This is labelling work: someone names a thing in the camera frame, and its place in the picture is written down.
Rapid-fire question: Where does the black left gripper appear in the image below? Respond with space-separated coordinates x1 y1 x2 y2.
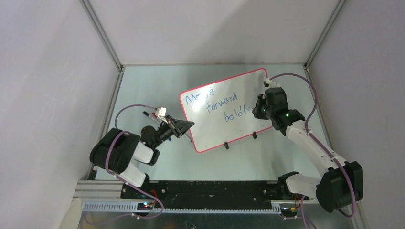
152 114 194 148

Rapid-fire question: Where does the pink framed whiteboard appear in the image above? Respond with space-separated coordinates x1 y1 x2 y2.
179 68 272 153

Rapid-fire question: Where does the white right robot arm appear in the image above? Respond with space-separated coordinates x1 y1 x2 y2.
252 87 363 218

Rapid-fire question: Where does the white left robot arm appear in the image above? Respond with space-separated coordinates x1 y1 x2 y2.
89 115 195 199

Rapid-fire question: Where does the black cap marker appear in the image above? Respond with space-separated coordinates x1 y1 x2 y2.
143 111 160 124

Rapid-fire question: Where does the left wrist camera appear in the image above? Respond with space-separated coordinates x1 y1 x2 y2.
155 107 168 123

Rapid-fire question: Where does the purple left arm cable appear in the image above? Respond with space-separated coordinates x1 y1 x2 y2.
84 104 166 227

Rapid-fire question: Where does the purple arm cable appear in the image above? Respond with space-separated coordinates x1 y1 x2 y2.
84 104 166 227
269 73 358 229

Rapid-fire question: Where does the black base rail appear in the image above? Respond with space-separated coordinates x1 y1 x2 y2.
121 180 309 211

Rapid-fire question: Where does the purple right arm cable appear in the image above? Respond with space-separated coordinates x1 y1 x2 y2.
269 73 358 229

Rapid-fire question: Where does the aluminium frame profile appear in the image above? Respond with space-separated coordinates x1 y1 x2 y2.
73 180 301 215

